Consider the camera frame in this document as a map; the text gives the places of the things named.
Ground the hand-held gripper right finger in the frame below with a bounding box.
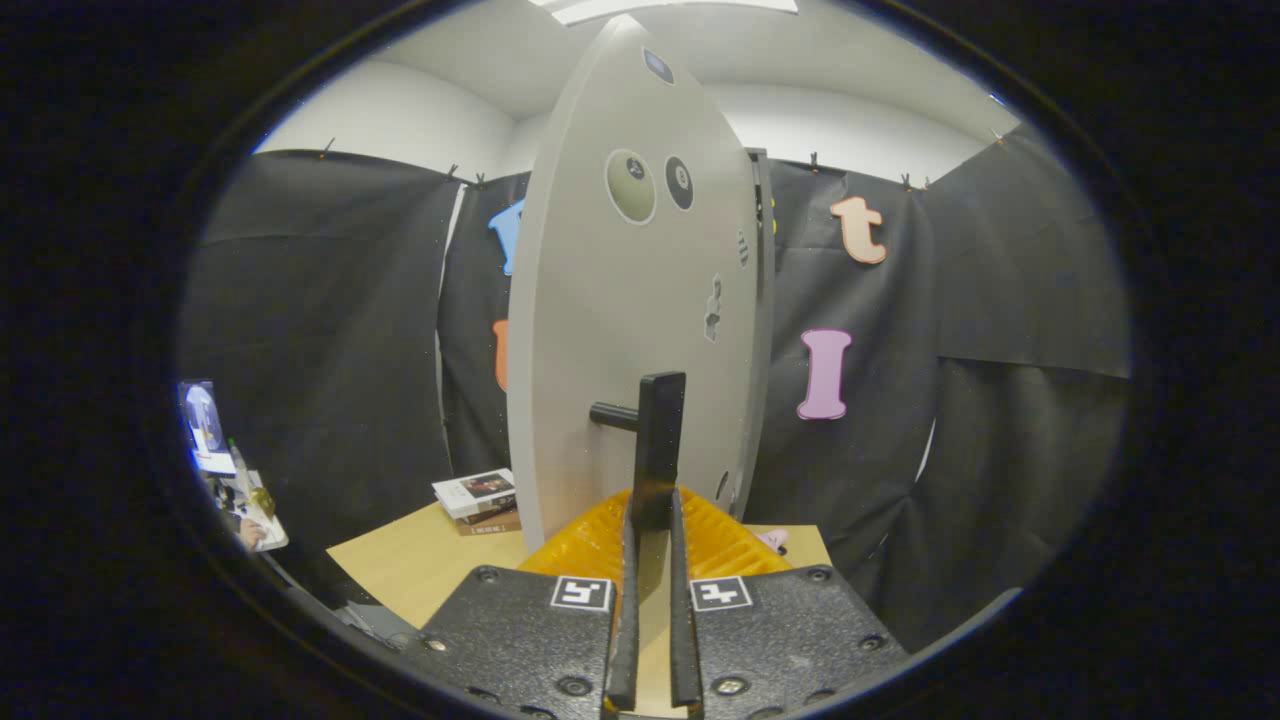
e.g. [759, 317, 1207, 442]
[668, 487, 911, 720]

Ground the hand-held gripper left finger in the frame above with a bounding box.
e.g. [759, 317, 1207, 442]
[415, 487, 641, 720]

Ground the black door handle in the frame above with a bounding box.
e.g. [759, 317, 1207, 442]
[590, 372, 688, 531]

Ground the grey shoe cabinet door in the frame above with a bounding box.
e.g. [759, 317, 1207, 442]
[505, 15, 761, 556]

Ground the white book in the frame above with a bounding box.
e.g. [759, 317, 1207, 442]
[432, 468, 519, 521]

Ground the black backdrop cloth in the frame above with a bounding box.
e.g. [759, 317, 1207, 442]
[180, 125, 1136, 656]

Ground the computer monitor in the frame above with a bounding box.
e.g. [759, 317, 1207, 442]
[180, 380, 237, 476]

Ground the long ceiling light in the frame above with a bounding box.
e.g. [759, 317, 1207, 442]
[530, 0, 801, 26]

